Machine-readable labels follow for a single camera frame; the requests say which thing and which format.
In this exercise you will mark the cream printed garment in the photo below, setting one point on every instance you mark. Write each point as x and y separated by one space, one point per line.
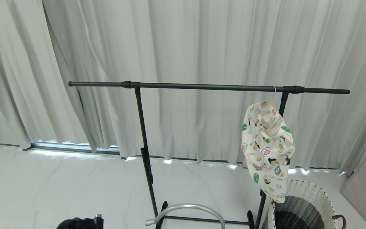
265 152

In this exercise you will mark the pink clothes hanger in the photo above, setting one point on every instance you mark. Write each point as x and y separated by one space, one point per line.
186 206
274 90

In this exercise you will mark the black clothes rack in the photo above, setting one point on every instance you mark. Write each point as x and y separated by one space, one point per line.
202 86

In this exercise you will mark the white laundry basket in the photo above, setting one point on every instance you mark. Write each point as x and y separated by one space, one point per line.
307 197

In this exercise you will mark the white curtain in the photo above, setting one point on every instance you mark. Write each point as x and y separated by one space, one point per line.
202 41
11 79

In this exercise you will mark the window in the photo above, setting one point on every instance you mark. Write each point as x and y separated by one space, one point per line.
68 147

